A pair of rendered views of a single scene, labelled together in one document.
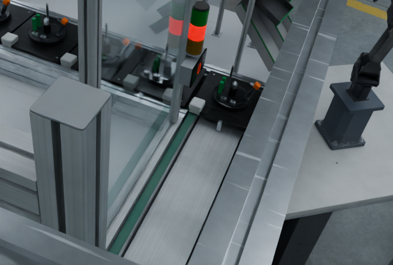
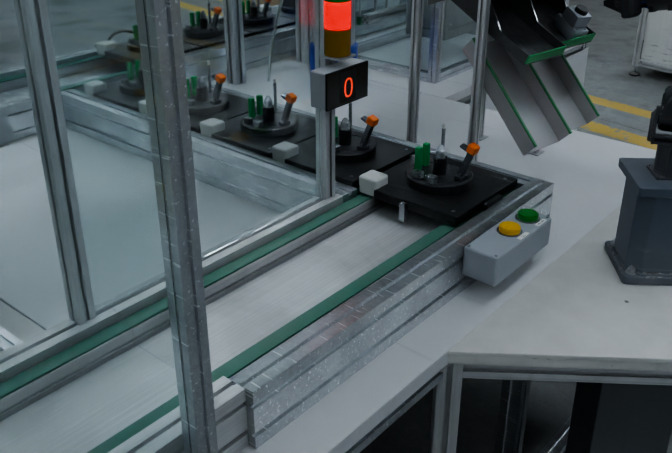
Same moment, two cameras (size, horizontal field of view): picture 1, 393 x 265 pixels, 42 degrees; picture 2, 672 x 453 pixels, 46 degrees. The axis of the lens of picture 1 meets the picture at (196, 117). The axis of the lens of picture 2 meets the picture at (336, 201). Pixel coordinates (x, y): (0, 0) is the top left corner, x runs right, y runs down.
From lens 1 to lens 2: 0.80 m
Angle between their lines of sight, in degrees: 28
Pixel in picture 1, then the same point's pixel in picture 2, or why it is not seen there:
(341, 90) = (636, 166)
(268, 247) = not seen: outside the picture
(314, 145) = (591, 274)
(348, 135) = (655, 254)
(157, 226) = (222, 315)
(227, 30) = (498, 134)
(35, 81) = not seen: hidden behind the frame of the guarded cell
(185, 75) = (317, 89)
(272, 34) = (540, 103)
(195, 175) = (328, 267)
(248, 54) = (521, 160)
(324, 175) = (590, 314)
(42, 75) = not seen: hidden behind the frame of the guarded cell
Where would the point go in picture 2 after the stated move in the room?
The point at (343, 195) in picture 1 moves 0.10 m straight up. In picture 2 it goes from (619, 346) to (628, 295)
